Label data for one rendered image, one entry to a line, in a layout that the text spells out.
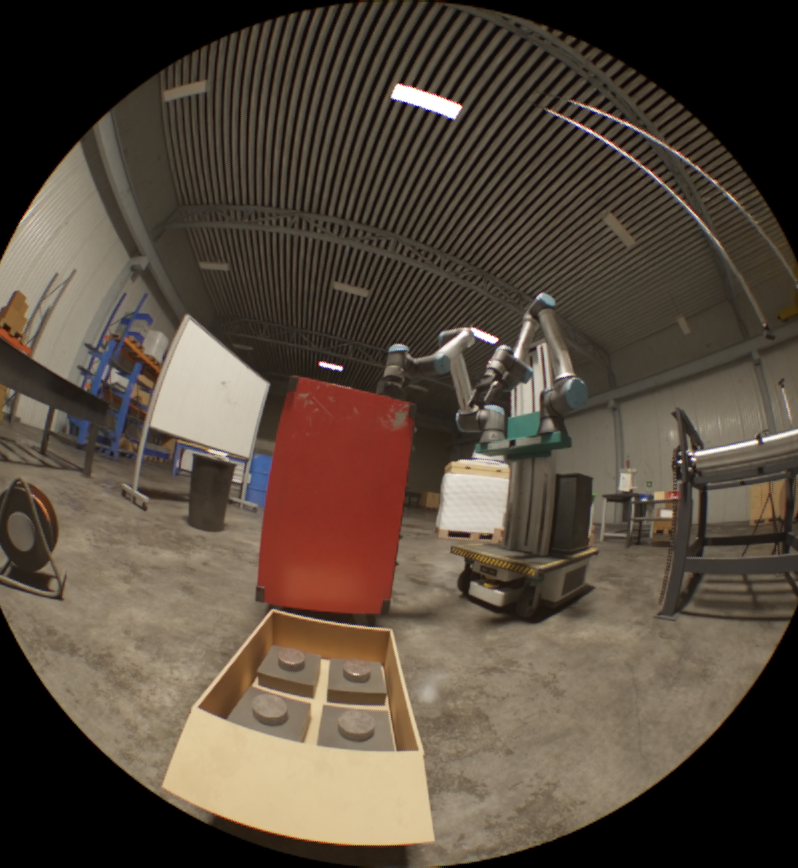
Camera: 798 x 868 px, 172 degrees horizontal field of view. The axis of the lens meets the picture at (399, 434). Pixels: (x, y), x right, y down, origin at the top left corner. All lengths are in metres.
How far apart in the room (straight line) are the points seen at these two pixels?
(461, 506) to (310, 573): 3.70
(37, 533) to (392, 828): 1.11
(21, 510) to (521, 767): 1.47
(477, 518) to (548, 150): 8.65
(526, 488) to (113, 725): 2.10
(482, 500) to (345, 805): 4.34
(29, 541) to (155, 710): 0.64
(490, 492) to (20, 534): 4.84
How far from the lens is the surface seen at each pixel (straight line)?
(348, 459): 0.89
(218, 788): 0.45
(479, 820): 0.68
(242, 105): 9.26
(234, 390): 3.73
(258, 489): 4.70
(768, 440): 1.74
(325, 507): 0.88
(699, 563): 1.75
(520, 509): 1.85
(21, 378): 2.97
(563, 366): 1.53
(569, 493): 1.80
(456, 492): 4.39
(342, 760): 0.43
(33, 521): 1.15
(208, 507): 2.40
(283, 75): 8.75
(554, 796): 0.75
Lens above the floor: 0.61
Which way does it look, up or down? 13 degrees up
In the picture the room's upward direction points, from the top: 8 degrees clockwise
